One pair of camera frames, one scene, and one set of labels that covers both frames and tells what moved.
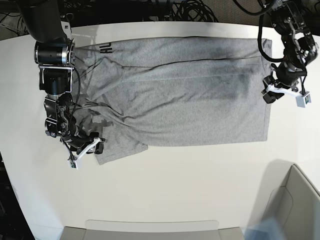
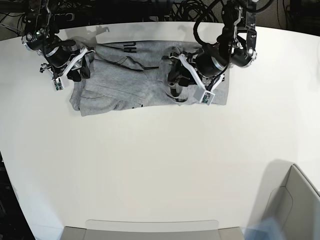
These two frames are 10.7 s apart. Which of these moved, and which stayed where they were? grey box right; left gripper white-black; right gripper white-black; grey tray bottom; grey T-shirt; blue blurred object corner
Moved: grey T-shirt; right gripper white-black; left gripper white-black
Stayed: grey tray bottom; blue blurred object corner; grey box right
